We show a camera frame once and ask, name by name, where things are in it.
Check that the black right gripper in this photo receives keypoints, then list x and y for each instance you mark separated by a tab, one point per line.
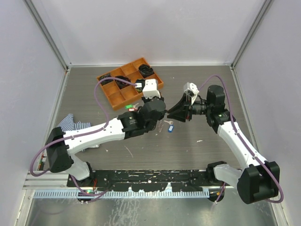
178	112

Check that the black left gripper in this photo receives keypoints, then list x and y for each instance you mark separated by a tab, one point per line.
146	100

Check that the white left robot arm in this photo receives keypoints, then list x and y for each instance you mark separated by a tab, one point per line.
63	146

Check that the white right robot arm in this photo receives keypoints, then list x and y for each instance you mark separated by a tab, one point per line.
257	179

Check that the key with red tag left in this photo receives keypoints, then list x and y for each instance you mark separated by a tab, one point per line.
132	109

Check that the blue yellow rolled tie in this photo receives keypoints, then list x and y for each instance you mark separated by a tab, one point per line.
139	85

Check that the orange compartment tray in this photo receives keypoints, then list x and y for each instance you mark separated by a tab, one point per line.
119	98

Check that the dark rolled tie far left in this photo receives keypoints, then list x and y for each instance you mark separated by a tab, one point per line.
107	75

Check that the blue striped cloth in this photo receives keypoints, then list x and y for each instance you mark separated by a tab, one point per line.
68	124

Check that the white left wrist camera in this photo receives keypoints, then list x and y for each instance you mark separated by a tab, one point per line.
150	89

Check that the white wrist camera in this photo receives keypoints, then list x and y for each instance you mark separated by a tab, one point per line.
150	89
191	91

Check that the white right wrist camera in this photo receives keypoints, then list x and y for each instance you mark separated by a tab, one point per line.
191	91

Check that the black mounting base plate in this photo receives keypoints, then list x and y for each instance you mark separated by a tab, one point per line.
180	180

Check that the aluminium corner post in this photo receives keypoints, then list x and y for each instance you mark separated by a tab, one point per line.
251	32

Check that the slotted cable duct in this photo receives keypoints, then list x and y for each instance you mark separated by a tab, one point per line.
75	193

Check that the left aluminium frame post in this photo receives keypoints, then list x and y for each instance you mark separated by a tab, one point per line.
45	31

